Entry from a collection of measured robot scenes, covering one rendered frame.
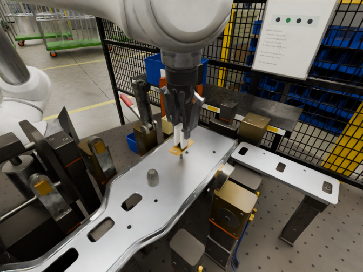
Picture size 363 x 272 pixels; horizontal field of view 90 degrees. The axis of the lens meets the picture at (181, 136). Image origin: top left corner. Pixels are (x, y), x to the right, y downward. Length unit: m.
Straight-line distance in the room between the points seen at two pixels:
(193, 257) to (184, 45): 0.39
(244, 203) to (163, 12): 0.39
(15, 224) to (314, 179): 0.79
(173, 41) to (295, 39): 0.74
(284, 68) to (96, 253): 0.89
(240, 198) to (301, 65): 0.62
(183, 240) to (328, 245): 0.61
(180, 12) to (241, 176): 0.49
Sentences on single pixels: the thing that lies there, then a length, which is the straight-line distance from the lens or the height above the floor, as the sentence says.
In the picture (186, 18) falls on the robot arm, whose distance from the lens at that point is 0.19.
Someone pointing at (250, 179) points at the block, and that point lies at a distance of 0.59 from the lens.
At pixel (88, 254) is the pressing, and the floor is 1.00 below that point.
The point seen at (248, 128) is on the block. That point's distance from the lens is 0.69.
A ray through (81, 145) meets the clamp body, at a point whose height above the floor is 1.07.
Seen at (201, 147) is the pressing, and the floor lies 1.00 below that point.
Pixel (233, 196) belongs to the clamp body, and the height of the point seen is 1.04.
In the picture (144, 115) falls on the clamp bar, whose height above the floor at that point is 1.11.
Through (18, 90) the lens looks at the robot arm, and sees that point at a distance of 1.06.
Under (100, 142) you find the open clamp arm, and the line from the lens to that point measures 0.54.
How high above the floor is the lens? 1.41
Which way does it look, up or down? 37 degrees down
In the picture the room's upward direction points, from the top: straight up
